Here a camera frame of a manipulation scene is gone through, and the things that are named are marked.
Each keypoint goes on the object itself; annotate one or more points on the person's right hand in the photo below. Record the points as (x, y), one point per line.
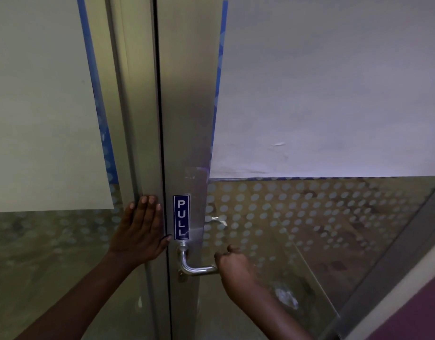
(237, 272)

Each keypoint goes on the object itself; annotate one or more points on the person's left hand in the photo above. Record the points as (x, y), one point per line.
(139, 233)

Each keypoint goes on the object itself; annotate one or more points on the person's left forearm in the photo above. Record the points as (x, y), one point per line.
(72, 308)

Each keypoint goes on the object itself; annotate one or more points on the person's right forearm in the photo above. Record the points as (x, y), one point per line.
(274, 318)

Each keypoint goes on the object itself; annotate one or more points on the blue pull sign sticker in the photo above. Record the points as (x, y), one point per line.
(181, 217)

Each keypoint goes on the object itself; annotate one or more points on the outer metal door lever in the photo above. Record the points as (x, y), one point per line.
(219, 219)

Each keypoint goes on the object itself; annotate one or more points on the metal framed glass door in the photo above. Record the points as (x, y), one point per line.
(189, 102)

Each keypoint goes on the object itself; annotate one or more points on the metal lock cylinder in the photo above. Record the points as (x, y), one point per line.
(182, 277)

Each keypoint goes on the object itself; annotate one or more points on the large white paper sheet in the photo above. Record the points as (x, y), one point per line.
(40, 102)
(327, 84)

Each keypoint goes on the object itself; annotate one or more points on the metal door frame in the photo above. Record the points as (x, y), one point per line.
(136, 102)

